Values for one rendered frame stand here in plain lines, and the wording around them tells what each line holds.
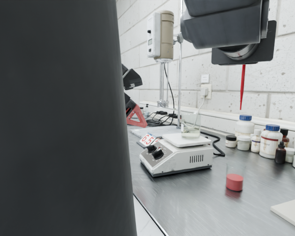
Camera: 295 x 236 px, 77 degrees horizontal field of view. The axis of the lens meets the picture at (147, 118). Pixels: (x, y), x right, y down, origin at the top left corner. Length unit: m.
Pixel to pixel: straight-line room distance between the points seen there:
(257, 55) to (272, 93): 0.58
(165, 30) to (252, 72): 0.45
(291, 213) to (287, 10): 0.75
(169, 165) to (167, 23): 0.71
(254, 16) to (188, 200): 0.37
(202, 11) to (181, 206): 0.36
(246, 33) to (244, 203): 0.36
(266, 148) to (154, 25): 0.70
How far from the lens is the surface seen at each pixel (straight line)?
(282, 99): 0.94
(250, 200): 0.50
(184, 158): 0.55
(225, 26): 0.21
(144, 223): 0.39
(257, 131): 0.82
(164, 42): 0.99
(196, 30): 0.22
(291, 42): 0.95
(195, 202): 0.45
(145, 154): 0.61
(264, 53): 0.39
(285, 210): 0.49
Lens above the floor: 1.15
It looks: 9 degrees down
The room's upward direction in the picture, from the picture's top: straight up
